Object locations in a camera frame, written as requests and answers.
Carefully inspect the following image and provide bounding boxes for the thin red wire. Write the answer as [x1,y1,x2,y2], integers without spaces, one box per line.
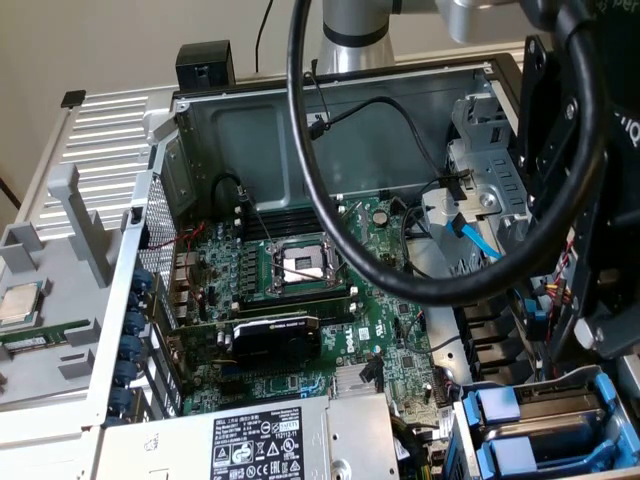
[148,223,207,307]

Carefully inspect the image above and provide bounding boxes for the silver finned heat sink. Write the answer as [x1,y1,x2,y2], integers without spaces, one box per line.
[333,367,386,397]

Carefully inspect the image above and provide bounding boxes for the yellow black wire bundle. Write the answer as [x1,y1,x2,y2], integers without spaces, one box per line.
[389,412,454,480]

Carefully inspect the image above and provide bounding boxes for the blue SATA wire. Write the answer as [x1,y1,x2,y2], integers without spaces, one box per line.
[449,212,506,264]
[522,297,549,342]

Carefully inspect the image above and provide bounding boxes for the thin black red-tipped wire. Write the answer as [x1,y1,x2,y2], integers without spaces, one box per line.
[303,58,334,130]

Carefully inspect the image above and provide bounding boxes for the grey parts rack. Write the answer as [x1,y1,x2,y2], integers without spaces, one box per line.
[0,162,131,409]

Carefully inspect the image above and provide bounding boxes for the red yellow power wire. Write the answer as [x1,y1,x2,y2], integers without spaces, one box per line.
[542,279,574,306]

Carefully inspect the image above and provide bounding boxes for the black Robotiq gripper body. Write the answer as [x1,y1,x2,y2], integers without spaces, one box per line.
[594,0,640,236]

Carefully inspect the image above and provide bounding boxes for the thin metal locking lever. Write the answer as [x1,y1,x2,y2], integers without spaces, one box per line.
[273,263,325,281]
[238,185,275,247]

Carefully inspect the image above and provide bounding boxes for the silver CPU chip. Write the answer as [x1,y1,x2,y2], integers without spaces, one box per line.
[0,282,45,330]

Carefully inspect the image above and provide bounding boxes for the silver CPU socket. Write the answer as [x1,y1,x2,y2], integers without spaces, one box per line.
[264,234,341,294]

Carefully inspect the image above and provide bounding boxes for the metal socket cover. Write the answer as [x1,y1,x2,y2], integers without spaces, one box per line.
[349,199,375,242]

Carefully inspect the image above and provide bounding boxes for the blue drive caddies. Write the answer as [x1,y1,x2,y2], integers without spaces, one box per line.
[449,362,640,480]

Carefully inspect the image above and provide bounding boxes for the black plastic shroud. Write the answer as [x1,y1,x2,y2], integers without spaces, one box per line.
[455,302,534,386]

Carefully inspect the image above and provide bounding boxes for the empty blue disk carrier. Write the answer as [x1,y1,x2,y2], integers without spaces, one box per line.
[474,414,631,476]

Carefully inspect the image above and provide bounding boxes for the green Dell motherboard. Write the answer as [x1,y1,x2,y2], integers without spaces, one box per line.
[167,192,454,431]

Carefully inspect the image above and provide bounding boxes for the black Nvidia graphics card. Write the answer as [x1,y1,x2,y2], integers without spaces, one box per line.
[167,312,322,374]

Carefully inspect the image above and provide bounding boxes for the black RAM slot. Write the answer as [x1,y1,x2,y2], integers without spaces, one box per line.
[234,285,359,301]
[239,221,344,240]
[237,214,346,232]
[234,202,346,219]
[319,304,361,325]
[234,290,359,305]
[235,208,346,226]

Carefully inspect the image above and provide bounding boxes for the black SATA wire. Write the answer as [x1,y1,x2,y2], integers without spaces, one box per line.
[308,95,474,201]

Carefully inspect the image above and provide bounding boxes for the grey power supply unit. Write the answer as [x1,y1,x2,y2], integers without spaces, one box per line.
[97,392,401,480]

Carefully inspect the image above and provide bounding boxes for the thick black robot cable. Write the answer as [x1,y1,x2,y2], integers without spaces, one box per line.
[286,0,610,307]

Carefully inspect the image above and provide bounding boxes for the black looped wire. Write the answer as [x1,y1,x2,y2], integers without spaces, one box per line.
[212,172,251,221]

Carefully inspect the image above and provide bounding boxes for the green RAM stick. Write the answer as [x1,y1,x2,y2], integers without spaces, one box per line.
[233,294,357,317]
[0,319,96,355]

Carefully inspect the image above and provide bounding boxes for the open grey PC case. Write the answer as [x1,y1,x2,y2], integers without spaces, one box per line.
[82,52,640,480]

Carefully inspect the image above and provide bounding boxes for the metal optical drive cage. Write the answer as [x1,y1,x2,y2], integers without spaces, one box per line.
[444,92,531,274]

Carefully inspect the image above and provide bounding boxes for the thin black cable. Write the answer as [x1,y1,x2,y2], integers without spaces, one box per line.
[254,0,275,75]

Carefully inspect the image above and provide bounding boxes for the dark floor cable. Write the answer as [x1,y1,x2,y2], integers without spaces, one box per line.
[0,174,22,210]

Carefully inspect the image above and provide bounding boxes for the hard disk with blue carrier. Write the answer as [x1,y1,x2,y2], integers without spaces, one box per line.
[462,372,619,446]

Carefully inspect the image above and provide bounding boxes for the black box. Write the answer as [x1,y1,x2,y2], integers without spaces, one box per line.
[175,40,236,92]

